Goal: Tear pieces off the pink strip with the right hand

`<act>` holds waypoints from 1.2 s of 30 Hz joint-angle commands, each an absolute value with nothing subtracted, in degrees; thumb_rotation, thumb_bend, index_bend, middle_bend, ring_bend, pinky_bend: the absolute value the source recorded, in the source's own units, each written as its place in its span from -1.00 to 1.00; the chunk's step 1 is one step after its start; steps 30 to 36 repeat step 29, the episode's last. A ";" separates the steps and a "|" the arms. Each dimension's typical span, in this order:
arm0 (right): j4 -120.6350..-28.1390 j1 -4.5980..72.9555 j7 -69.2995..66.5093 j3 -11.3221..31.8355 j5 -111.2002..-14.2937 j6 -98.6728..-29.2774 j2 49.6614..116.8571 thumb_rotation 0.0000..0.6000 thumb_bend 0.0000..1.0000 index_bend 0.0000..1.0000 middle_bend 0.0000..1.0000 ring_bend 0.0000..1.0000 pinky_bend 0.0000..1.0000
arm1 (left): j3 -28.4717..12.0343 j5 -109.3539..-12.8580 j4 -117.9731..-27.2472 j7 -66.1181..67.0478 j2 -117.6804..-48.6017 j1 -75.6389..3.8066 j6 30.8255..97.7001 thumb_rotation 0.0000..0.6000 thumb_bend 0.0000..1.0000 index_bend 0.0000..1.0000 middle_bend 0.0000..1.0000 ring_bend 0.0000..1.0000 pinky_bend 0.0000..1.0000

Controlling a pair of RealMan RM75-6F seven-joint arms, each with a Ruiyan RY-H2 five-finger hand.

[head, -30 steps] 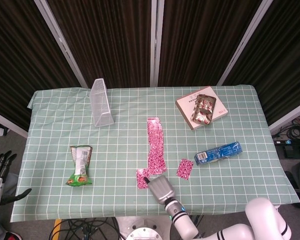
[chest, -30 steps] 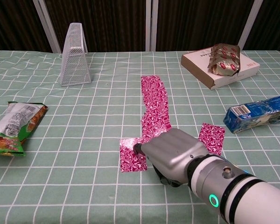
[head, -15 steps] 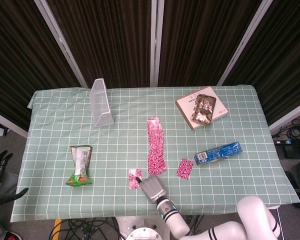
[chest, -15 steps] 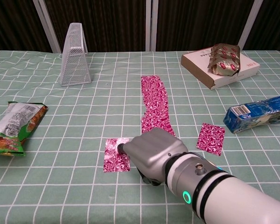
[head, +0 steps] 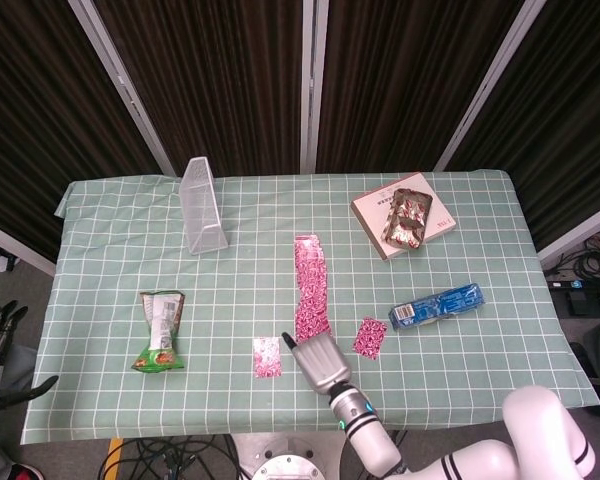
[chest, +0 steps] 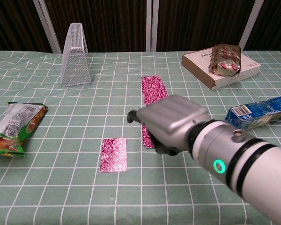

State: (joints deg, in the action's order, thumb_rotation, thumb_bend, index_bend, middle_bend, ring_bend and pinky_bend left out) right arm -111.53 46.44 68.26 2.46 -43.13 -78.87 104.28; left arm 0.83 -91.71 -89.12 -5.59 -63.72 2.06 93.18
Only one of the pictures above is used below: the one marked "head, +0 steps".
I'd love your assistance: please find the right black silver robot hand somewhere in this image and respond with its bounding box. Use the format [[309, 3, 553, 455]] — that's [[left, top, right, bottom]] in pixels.
[[281, 332, 355, 397]]

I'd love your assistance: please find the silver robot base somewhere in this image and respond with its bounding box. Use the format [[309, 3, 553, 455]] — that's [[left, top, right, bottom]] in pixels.
[[232, 430, 354, 480]]

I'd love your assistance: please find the blue wrapped snack pack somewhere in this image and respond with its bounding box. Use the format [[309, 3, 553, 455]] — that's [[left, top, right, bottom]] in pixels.
[[388, 282, 484, 331]]

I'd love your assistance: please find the green grid tablecloth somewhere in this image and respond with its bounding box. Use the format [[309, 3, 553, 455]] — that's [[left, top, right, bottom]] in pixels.
[[19, 168, 600, 445]]

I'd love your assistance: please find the yellow floor tape strip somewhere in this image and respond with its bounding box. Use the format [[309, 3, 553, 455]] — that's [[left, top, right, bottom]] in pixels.
[[104, 438, 125, 480]]

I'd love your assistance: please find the flat white cardboard box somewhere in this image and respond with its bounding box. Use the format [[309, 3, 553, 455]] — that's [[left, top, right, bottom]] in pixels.
[[350, 172, 457, 262]]

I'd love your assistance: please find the green snack bag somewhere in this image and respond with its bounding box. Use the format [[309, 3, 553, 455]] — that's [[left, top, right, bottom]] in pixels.
[[131, 290, 187, 373]]

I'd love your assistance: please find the clear plastic wedge stand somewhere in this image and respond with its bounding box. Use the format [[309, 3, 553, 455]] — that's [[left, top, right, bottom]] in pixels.
[[178, 156, 230, 257]]

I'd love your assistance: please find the black power strip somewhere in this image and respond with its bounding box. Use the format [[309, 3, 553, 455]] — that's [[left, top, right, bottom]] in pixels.
[[549, 278, 600, 292]]

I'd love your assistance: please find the dark corrugated partition panel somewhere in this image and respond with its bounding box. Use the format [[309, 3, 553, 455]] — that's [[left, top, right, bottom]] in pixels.
[[315, 0, 526, 175], [92, 0, 306, 177], [449, 0, 600, 251], [0, 0, 164, 261]]

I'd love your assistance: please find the white partition rail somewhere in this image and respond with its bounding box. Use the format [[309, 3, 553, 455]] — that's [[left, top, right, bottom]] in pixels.
[[0, 216, 57, 278], [536, 198, 600, 270]]

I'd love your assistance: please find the black cable bundle under table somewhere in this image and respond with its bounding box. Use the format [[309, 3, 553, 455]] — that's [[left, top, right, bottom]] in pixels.
[[97, 433, 244, 480]]

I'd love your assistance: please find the white partition post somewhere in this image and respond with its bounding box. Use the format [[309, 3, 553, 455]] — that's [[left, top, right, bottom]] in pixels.
[[299, 0, 330, 175], [68, 0, 177, 177], [433, 0, 549, 172]]

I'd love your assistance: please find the black cable bundle on floor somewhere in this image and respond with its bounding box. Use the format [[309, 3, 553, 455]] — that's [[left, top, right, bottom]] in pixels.
[[544, 227, 600, 289]]

